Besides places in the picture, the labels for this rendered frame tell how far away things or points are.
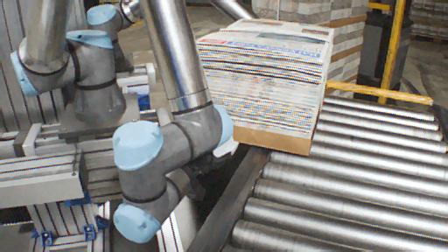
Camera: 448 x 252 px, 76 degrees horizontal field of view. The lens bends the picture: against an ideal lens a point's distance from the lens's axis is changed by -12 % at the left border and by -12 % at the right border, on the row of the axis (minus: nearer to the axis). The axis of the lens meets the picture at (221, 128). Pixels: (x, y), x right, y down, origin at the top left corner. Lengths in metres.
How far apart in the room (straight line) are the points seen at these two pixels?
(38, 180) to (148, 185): 0.45
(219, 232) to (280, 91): 0.32
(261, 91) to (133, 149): 0.34
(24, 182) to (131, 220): 0.45
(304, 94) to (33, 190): 0.70
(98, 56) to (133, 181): 0.44
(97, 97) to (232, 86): 0.37
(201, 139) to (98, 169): 0.53
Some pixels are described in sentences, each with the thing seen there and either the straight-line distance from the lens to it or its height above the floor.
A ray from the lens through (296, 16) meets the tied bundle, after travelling 1.83.
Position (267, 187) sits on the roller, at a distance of 0.66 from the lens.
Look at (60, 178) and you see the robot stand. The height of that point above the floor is 0.73.
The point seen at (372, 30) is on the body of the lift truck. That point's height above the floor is 0.70.
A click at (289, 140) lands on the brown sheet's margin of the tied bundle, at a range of 0.73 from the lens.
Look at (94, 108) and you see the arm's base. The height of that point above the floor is 0.85.
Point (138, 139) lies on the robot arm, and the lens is 0.47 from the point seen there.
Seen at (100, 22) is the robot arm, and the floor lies 1.00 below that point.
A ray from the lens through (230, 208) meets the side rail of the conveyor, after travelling 0.60.
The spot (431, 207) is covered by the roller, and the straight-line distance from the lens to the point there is 0.74.
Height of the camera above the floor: 1.21
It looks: 29 degrees down
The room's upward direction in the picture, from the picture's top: straight up
